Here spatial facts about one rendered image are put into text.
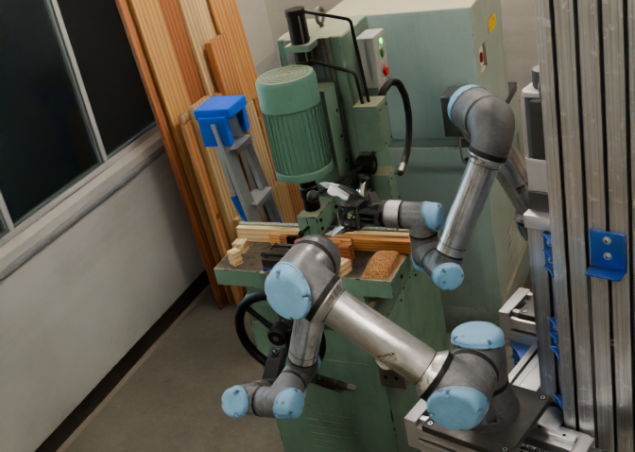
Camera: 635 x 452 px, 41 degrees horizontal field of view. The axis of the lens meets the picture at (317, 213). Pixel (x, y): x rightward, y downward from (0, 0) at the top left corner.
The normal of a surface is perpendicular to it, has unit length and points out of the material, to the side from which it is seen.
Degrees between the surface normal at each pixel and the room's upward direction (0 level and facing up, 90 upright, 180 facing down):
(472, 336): 8
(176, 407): 0
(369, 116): 90
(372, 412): 90
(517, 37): 90
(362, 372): 90
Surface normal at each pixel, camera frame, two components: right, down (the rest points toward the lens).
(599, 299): -0.61, 0.45
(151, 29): 0.88, -0.02
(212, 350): -0.18, -0.88
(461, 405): -0.30, 0.54
